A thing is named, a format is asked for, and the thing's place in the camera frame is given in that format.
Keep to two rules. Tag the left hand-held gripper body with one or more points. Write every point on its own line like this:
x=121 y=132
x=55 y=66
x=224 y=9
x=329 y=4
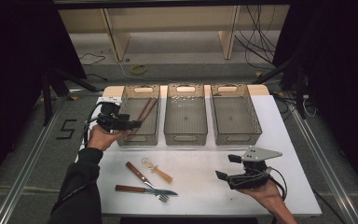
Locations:
x=110 y=123

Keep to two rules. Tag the black curtain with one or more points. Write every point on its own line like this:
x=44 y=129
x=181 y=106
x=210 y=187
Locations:
x=12 y=62
x=338 y=62

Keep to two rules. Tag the beige wooden desk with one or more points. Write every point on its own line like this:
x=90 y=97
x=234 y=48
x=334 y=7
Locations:
x=118 y=37

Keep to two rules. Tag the white table cover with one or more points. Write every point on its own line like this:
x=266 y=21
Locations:
x=199 y=199

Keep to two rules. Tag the person's right hand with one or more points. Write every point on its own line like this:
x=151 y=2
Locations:
x=270 y=197

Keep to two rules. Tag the yellow tape roll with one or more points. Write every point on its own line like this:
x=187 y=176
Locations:
x=133 y=70

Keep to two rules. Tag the black tripod stand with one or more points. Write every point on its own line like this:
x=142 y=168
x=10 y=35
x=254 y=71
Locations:
x=47 y=99
x=300 y=90

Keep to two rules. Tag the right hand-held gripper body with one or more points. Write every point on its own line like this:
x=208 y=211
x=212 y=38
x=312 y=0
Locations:
x=251 y=180

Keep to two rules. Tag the brown wooden chopstick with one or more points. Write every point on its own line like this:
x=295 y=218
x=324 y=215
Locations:
x=150 y=109
x=145 y=109

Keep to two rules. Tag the translucent grey plastic bin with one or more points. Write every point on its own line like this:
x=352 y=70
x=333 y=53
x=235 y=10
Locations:
x=185 y=116
x=150 y=124
x=234 y=116

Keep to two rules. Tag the aluminium floor rail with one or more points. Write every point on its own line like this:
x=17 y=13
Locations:
x=28 y=165
x=326 y=168

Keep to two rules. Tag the person's left hand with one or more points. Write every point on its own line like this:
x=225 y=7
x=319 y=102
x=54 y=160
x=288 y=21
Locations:
x=101 y=138

